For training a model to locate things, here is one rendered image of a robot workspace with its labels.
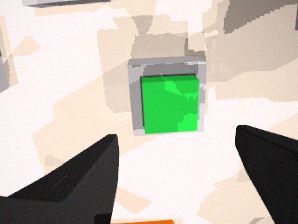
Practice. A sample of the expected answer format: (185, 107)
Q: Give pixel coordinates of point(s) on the yellow button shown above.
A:
(55, 3)

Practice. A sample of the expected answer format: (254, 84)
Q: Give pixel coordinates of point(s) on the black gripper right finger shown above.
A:
(271, 162)

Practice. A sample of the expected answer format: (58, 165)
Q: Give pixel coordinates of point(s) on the green button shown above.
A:
(167, 95)

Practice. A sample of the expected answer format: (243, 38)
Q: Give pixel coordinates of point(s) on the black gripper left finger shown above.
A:
(81, 191)

